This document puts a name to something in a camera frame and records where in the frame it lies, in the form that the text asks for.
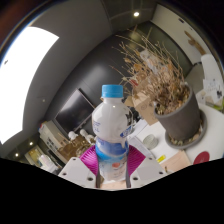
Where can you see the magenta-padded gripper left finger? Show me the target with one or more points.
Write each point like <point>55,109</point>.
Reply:
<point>76,171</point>

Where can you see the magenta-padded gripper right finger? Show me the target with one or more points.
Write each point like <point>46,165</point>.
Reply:
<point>146,170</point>

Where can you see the blue-capped clear water bottle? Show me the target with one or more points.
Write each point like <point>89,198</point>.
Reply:
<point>111,126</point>

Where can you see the yellow flat packet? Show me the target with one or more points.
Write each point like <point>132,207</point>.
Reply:
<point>161,158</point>

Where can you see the crumpled grey paper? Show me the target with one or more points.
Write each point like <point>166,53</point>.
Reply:
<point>140,146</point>

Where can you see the small round white bowl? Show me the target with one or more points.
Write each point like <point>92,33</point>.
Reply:
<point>150,141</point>

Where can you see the flat round red coaster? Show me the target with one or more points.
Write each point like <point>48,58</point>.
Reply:
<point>201,157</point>

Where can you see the grey pot with dried plant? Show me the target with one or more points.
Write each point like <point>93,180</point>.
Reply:
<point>181,120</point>

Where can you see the brown cardboard box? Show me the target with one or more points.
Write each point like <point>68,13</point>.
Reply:
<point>146,106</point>

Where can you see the stack of papers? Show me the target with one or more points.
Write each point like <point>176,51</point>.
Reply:
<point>213,88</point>

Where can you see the long ceiling light strip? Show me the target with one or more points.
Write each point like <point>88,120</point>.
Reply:
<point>23,76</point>

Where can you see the white shell chair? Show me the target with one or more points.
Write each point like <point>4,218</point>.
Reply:
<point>210,65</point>

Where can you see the wooden figure sculpture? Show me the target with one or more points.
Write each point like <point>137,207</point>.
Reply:
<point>195,41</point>

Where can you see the ceiling spot lights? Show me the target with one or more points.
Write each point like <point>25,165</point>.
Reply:
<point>136,14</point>

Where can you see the black wall screen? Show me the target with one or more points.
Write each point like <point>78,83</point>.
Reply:
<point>73,111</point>

